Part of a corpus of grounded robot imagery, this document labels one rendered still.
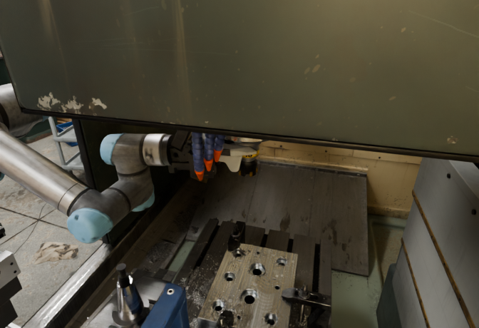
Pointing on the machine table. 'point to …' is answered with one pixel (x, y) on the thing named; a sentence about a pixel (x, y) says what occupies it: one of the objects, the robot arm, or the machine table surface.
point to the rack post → (182, 317)
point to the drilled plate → (264, 294)
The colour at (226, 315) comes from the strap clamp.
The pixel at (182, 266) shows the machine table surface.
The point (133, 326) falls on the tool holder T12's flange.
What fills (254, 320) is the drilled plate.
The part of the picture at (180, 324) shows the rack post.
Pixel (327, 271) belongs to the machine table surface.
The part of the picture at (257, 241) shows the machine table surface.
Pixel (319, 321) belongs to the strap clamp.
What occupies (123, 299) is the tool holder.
